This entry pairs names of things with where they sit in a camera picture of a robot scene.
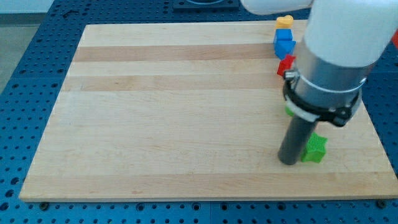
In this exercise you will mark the green circle block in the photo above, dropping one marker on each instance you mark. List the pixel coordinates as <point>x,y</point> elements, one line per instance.
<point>289,111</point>

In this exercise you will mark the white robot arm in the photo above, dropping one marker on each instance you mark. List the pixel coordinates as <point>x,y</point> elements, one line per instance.
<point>342,41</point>

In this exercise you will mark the wooden board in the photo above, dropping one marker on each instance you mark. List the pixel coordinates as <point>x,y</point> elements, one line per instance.
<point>190,111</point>

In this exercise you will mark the red star block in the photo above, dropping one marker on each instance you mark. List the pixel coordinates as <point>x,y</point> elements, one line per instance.
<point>285,64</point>

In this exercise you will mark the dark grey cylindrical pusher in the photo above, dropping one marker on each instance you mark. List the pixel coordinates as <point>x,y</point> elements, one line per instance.
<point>295,140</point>

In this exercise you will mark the blue triangle block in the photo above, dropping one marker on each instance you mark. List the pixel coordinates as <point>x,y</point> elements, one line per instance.
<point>283,48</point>

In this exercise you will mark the blue cube block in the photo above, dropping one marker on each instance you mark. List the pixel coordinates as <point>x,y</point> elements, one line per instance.
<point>283,35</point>

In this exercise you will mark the green star block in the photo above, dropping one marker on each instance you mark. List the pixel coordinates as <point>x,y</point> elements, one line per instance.
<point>315,149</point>

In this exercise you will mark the yellow heart block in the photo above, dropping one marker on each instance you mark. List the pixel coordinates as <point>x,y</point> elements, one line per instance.
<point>284,22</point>

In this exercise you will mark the red block at edge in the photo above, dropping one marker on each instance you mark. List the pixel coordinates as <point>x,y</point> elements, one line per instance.
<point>394,39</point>

